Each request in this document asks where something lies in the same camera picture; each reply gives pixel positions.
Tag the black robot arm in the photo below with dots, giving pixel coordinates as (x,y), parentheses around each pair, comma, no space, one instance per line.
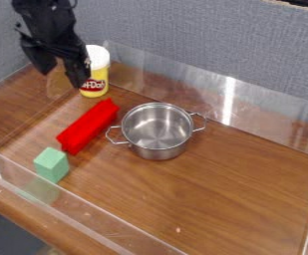
(44,4)

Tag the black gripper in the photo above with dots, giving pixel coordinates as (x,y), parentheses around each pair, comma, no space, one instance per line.
(52,40)

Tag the green foam block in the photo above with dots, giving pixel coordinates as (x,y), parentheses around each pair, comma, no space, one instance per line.
(51,164)

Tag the red plastic bar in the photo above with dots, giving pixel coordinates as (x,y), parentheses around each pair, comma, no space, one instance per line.
(87,126)

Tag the yellow Play-Doh can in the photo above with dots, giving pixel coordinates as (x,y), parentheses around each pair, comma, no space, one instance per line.
(96,84)

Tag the clear acrylic barrier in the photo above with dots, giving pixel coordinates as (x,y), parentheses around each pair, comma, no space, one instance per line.
(229,198)

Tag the stainless steel pot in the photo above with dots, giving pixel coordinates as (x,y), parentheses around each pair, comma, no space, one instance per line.
(155,130)

